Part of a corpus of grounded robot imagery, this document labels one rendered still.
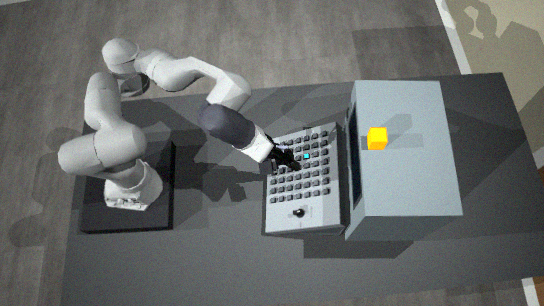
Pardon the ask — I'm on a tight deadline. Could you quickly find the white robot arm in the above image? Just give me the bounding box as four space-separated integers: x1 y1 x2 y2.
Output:
58 38 279 211

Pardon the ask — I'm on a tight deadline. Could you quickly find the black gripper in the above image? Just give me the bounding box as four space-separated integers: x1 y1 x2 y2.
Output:
264 133 300 171

